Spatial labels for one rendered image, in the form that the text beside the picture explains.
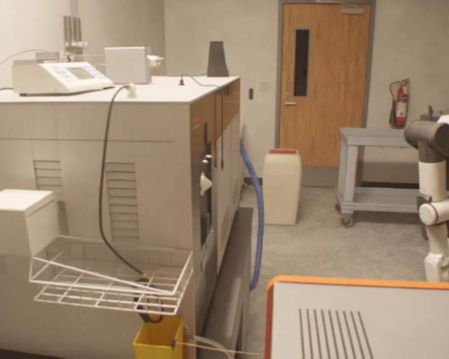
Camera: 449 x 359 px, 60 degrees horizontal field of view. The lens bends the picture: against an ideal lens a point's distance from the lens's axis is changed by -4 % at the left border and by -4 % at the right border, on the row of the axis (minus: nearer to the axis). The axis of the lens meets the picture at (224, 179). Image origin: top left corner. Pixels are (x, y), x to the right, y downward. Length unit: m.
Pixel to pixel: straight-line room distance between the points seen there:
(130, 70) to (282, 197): 2.58
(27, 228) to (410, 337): 0.72
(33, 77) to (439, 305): 1.02
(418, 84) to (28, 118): 4.53
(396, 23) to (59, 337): 4.54
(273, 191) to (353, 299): 3.05
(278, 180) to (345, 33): 1.99
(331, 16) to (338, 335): 4.42
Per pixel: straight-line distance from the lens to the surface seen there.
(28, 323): 1.25
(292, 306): 0.71
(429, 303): 0.79
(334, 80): 4.88
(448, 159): 1.66
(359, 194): 4.33
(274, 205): 3.80
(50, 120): 0.97
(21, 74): 1.14
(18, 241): 0.91
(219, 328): 1.30
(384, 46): 4.96
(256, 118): 4.87
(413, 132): 1.55
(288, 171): 3.69
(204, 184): 1.06
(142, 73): 1.43
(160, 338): 1.07
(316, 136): 4.93
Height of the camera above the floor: 1.53
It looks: 17 degrees down
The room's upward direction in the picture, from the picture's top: straight up
